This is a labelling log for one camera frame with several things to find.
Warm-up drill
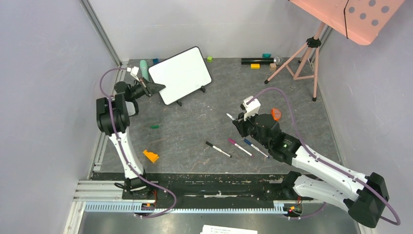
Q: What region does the pink perforated panel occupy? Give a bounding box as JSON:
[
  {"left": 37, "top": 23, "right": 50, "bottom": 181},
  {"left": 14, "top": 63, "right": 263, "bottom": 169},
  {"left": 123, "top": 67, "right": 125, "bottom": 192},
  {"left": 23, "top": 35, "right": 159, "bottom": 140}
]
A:
[{"left": 291, "top": 0, "right": 405, "bottom": 45}]

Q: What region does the black capped whiteboard marker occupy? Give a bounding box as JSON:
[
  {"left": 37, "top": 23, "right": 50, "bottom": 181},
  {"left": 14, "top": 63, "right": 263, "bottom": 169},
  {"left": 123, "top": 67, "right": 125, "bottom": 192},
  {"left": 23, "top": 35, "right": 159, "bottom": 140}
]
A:
[{"left": 206, "top": 141, "right": 232, "bottom": 157}]

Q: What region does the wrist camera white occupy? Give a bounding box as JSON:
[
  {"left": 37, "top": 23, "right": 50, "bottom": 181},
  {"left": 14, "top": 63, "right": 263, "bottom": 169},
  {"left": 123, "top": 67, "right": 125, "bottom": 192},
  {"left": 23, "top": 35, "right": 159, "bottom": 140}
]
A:
[
  {"left": 127, "top": 66, "right": 141, "bottom": 82},
  {"left": 241, "top": 96, "right": 261, "bottom": 120}
]

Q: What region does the beige wooden block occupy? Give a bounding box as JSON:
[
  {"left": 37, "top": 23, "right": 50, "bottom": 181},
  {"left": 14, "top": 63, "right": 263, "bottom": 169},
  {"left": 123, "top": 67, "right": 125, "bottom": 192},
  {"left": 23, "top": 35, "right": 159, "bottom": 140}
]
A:
[{"left": 269, "top": 63, "right": 277, "bottom": 72}]

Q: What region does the blue capped whiteboard marker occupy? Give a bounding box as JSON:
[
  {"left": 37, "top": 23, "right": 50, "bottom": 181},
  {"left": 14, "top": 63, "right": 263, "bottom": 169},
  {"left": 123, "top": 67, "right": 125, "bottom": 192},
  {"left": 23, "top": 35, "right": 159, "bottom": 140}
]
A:
[{"left": 244, "top": 138, "right": 270, "bottom": 158}]

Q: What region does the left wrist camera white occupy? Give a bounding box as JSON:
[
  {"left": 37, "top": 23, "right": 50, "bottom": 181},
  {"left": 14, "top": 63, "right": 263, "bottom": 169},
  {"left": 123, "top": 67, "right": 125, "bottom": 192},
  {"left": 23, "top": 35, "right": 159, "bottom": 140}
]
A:
[{"left": 127, "top": 66, "right": 141, "bottom": 82}]

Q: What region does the orange rounded toy brick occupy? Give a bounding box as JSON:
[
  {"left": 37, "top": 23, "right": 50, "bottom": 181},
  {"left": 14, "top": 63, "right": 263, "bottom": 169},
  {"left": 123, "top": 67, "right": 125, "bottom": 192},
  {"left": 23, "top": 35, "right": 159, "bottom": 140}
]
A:
[{"left": 271, "top": 108, "right": 282, "bottom": 121}]

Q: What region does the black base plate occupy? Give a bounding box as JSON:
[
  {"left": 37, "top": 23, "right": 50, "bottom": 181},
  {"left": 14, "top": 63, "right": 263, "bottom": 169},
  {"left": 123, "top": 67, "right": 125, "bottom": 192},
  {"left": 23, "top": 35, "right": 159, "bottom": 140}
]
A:
[{"left": 122, "top": 173, "right": 299, "bottom": 209}]

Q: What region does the yellow block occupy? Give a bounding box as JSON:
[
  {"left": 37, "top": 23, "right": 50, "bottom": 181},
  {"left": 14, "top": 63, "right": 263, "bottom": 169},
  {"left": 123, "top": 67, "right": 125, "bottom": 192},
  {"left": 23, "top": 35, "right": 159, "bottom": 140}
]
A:
[{"left": 250, "top": 64, "right": 260, "bottom": 69}]

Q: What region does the white paper sheet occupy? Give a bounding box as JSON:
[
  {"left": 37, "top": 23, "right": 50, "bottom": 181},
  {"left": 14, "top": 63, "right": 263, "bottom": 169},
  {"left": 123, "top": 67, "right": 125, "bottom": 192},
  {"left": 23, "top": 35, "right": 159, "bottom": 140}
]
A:
[{"left": 200, "top": 225, "right": 258, "bottom": 234}]

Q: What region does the light blue cable duct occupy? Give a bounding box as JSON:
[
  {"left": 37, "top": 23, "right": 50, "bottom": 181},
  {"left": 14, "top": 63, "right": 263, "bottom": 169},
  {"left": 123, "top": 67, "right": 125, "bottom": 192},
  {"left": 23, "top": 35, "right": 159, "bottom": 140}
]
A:
[{"left": 85, "top": 201, "right": 287, "bottom": 215}]

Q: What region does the orange wedge toy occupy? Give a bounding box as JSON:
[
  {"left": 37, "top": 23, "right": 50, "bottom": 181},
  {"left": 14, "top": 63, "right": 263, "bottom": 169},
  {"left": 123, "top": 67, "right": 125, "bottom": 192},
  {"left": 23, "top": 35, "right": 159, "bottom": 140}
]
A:
[{"left": 143, "top": 150, "right": 159, "bottom": 163}]

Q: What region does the purple capped whiteboard marker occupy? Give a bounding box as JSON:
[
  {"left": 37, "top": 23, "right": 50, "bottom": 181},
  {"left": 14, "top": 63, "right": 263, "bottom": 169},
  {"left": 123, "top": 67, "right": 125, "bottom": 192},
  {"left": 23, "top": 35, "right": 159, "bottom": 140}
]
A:
[{"left": 227, "top": 138, "right": 253, "bottom": 157}]

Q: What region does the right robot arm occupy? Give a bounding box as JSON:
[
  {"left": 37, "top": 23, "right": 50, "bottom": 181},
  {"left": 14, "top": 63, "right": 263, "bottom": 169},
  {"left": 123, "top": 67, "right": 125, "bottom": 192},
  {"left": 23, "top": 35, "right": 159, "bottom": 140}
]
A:
[{"left": 232, "top": 114, "right": 389, "bottom": 228}]

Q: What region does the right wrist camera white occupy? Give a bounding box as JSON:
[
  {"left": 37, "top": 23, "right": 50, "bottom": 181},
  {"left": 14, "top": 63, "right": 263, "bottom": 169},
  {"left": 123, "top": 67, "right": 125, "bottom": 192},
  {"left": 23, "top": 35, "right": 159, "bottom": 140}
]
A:
[{"left": 241, "top": 96, "right": 261, "bottom": 120}]

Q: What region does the pink tripod stand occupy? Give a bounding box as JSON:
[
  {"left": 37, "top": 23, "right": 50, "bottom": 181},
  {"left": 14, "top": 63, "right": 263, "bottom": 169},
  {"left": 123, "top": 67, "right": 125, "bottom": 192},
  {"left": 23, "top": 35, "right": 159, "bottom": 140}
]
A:
[{"left": 264, "top": 22, "right": 326, "bottom": 101}]

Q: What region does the white whiteboard black frame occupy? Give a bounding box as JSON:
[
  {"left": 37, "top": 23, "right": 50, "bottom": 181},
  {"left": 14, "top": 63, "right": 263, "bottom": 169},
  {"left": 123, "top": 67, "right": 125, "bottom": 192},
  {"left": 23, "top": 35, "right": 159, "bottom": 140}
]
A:
[{"left": 148, "top": 46, "right": 212, "bottom": 105}]

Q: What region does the clear round bulb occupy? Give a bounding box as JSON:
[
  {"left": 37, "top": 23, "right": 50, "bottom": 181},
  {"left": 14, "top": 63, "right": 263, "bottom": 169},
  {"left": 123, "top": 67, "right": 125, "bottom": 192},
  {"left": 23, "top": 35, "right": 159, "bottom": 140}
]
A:
[{"left": 274, "top": 56, "right": 283, "bottom": 65}]

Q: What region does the green whiteboard marker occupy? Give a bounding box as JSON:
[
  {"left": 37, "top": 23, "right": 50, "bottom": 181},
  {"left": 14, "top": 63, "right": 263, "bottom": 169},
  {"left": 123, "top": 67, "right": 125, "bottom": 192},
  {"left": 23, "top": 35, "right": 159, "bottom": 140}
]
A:
[{"left": 226, "top": 113, "right": 236, "bottom": 121}]

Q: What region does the black cylinder tube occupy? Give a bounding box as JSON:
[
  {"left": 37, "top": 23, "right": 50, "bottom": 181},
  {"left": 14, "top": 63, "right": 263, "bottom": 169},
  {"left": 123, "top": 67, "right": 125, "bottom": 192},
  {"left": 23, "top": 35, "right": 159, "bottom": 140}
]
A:
[{"left": 241, "top": 58, "right": 276, "bottom": 65}]

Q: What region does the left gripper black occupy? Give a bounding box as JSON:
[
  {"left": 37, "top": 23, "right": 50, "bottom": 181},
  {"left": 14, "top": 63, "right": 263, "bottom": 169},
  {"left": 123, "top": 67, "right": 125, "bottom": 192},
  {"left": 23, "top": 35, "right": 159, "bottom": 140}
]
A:
[{"left": 130, "top": 77, "right": 166, "bottom": 100}]

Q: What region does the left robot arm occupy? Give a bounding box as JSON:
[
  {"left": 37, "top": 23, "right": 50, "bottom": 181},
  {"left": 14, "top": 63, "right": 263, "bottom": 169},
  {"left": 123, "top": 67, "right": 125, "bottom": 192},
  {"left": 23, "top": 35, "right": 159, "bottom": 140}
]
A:
[{"left": 96, "top": 80, "right": 166, "bottom": 199}]

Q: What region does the mint green toy marker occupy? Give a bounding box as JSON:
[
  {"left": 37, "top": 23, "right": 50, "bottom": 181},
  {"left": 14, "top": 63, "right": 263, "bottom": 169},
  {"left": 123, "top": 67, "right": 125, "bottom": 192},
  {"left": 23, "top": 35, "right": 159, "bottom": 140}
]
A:
[{"left": 139, "top": 59, "right": 150, "bottom": 81}]

